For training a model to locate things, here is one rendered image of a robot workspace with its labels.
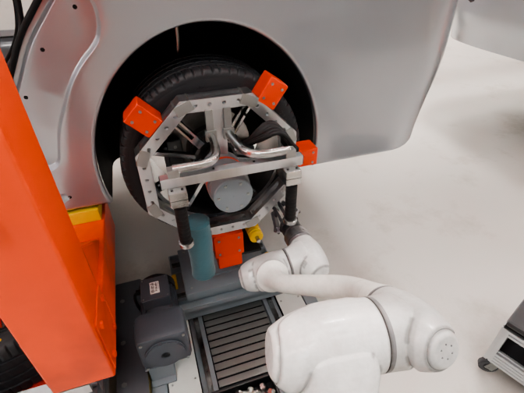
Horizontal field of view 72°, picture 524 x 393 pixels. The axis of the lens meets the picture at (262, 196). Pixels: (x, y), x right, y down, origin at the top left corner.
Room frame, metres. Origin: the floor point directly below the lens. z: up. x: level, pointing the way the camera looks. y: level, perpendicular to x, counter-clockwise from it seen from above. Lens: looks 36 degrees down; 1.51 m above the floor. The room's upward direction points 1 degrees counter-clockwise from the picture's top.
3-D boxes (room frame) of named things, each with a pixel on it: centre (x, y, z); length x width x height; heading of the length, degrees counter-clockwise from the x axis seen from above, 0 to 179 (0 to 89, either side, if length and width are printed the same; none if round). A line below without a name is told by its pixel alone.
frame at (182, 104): (1.08, 0.14, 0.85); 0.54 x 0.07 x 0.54; 108
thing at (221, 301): (1.25, 0.20, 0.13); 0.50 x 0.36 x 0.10; 108
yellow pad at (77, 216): (1.06, 0.67, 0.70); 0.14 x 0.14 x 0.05; 18
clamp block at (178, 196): (0.84, 0.24, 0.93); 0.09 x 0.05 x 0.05; 18
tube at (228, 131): (1.00, 0.01, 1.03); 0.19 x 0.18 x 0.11; 18
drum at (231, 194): (1.02, 0.12, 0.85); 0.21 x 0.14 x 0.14; 18
